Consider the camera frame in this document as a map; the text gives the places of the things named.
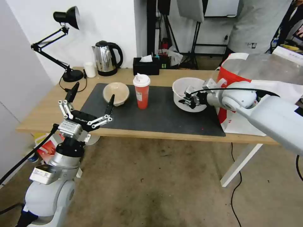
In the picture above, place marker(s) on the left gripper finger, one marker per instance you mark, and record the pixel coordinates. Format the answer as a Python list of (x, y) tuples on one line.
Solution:
[(110, 106), (71, 93)]

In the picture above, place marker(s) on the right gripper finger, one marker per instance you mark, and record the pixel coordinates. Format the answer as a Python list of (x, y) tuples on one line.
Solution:
[(192, 105), (185, 100)]

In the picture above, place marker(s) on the white disposable bowl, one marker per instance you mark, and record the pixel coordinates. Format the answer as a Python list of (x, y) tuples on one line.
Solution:
[(182, 86)]

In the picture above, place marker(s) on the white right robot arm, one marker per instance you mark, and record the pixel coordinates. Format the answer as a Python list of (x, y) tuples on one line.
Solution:
[(272, 113)]

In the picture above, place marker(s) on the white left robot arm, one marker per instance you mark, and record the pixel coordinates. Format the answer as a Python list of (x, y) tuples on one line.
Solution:
[(47, 196)]

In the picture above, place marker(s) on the crumpled clear plastic bag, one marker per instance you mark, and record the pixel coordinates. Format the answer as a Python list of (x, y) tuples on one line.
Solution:
[(174, 55)]

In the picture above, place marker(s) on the red and white takeout bag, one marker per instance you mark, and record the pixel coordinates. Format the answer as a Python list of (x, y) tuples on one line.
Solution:
[(267, 68)]

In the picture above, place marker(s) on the beige paper bowl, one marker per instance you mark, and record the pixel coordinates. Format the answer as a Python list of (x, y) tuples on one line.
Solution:
[(118, 91)]

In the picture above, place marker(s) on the small white cup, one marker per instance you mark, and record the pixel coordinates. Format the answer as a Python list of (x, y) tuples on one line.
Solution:
[(89, 69)]

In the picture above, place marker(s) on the black desk mat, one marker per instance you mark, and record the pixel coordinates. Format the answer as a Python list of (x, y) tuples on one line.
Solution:
[(156, 115)]

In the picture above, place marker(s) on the wooden table with white legs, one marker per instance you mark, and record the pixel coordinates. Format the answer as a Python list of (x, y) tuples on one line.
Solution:
[(42, 111)]

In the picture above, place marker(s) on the red cup with white lid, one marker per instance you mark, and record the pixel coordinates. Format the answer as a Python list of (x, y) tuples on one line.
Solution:
[(142, 95)]

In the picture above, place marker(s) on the black power strip box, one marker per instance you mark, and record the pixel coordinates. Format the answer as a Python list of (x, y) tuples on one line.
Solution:
[(165, 62)]

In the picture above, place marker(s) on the red and white box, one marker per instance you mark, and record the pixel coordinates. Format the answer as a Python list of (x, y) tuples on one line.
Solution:
[(46, 147)]

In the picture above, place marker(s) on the steel electric kettle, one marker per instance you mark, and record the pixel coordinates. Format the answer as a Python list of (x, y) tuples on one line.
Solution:
[(105, 58)]

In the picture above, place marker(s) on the black tissue box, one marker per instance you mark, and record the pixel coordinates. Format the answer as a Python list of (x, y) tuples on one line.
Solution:
[(145, 67)]

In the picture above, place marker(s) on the black tripod stand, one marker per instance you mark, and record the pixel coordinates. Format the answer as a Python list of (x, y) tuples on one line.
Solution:
[(196, 42)]

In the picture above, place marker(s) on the black desk lamp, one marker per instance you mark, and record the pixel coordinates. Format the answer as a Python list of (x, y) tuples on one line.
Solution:
[(67, 16)]

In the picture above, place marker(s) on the grey panel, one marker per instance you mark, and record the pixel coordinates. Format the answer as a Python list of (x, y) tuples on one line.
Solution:
[(190, 9)]

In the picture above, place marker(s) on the person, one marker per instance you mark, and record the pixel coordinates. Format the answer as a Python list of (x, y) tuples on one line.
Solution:
[(255, 23)]

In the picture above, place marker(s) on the white cardboard box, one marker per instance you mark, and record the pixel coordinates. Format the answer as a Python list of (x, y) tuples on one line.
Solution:
[(288, 53)]

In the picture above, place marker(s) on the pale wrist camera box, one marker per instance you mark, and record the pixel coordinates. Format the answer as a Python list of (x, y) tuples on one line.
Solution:
[(69, 128), (189, 90)]

